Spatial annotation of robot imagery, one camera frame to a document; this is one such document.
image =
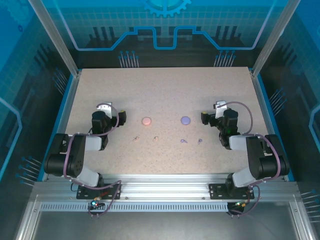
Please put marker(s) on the small connector with LEDs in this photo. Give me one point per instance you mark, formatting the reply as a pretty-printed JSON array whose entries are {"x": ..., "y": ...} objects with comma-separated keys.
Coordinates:
[
  {"x": 239, "y": 204},
  {"x": 94, "y": 204}
]

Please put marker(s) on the black base plate left arm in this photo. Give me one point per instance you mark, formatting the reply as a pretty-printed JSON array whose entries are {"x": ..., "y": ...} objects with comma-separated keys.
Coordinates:
[{"x": 111, "y": 191}]

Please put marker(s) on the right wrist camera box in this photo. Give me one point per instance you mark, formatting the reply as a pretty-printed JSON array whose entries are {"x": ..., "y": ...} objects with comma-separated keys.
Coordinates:
[{"x": 220, "y": 103}]

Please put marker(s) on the pink earbud charging case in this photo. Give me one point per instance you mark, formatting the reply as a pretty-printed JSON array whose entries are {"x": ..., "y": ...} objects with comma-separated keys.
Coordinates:
[{"x": 146, "y": 121}]

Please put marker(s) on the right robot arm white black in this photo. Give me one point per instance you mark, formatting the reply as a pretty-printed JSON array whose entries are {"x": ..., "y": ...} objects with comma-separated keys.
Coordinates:
[{"x": 260, "y": 155}]

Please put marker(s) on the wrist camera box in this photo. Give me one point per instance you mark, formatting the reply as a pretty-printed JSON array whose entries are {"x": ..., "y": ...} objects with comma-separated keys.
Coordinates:
[
  {"x": 220, "y": 103},
  {"x": 105, "y": 107}
]

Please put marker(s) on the grey metal sheet panel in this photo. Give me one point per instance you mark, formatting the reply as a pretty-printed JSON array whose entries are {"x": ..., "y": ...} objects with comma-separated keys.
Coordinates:
[{"x": 162, "y": 225}]

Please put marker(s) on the aluminium mounting rail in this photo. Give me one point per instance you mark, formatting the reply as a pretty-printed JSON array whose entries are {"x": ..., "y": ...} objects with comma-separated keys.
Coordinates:
[{"x": 162, "y": 187}]

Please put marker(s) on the purple earbud charging case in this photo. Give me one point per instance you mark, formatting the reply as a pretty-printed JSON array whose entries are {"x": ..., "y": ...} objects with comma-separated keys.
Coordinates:
[{"x": 185, "y": 120}]

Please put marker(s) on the aluminium side rail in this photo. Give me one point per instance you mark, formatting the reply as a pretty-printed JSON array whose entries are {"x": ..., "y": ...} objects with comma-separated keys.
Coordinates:
[
  {"x": 262, "y": 100},
  {"x": 69, "y": 100}
]

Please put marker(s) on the black base plate right arm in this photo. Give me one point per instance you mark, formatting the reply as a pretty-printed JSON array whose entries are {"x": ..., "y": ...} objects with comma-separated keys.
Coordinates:
[{"x": 217, "y": 192}]

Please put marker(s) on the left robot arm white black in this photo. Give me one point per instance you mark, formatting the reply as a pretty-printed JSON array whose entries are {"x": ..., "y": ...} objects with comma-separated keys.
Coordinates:
[{"x": 75, "y": 155}]

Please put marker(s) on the aluminium frame post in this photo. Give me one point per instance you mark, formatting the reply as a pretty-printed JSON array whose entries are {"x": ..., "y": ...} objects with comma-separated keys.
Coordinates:
[
  {"x": 275, "y": 37},
  {"x": 55, "y": 37}
]

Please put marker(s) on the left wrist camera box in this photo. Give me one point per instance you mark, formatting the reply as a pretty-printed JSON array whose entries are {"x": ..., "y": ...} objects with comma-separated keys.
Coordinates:
[{"x": 105, "y": 107}]

